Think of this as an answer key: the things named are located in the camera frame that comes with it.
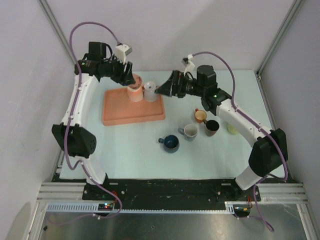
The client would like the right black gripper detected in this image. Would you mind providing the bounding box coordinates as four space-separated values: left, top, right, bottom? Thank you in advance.
155 70 206 99

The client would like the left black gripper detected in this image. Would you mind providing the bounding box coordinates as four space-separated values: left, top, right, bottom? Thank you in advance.
101 54 136 86

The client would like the orange mug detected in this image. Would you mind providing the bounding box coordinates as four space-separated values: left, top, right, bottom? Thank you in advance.
194 108 207 124

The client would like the grey blue mug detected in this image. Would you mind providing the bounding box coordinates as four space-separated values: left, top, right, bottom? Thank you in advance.
178 124 198 142

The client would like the dark blue mug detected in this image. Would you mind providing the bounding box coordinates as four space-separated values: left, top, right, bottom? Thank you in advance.
158 134 180 153

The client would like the brown mug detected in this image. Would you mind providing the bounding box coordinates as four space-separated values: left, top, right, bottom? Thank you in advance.
203 119 220 137

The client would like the yellow faceted mug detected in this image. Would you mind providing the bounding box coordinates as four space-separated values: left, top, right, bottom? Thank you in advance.
227 123 239 135

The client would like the small pink mug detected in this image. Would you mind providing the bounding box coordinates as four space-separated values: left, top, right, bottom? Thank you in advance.
128 73 143 90

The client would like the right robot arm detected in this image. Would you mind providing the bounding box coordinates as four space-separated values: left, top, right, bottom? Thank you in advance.
155 65 288 201

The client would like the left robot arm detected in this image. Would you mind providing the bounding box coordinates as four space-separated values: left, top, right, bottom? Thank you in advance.
51 41 135 200

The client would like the large peach mug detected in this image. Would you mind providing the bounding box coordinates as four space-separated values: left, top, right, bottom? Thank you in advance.
127 86 144 103

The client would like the clear glass mug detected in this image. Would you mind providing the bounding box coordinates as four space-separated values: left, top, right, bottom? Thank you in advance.
143 81 158 103

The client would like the salmon plastic tray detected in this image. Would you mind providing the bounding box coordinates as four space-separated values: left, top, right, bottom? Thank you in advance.
102 88 166 126

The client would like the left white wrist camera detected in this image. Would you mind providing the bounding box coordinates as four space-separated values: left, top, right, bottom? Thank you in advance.
114 43 132 64

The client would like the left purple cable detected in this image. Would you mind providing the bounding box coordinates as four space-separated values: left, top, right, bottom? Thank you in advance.
46 21 123 226

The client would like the purple cable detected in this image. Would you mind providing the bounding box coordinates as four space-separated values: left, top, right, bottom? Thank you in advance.
187 51 289 232
46 21 123 226

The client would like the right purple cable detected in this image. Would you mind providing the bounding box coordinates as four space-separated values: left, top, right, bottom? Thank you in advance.
187 51 289 232

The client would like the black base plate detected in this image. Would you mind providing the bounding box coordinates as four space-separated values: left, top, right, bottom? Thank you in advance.
82 178 261 210

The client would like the left aluminium frame post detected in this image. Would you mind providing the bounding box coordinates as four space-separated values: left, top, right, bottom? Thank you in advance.
36 0 86 80

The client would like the aluminium frame post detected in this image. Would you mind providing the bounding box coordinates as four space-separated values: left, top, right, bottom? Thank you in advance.
36 0 86 80
255 0 305 80

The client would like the right aluminium frame post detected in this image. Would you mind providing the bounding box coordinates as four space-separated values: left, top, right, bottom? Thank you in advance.
255 0 305 80

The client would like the white cable duct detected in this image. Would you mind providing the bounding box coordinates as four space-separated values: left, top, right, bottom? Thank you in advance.
46 202 249 214

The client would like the aluminium front rail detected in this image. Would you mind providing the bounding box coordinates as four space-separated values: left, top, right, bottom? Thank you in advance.
36 182 309 204

